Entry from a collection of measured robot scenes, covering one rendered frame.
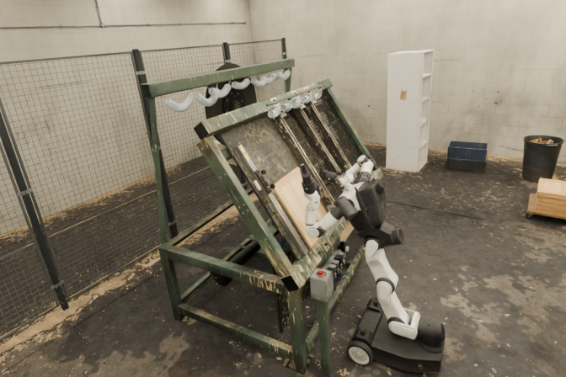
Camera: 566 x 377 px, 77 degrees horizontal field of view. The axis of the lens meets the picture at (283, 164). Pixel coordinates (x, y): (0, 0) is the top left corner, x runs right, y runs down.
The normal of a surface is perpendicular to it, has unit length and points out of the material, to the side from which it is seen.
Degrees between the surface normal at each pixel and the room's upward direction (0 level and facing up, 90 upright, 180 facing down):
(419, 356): 0
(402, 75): 90
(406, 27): 90
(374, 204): 90
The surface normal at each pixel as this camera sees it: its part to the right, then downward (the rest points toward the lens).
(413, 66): -0.58, 0.32
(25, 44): 0.81, 0.13
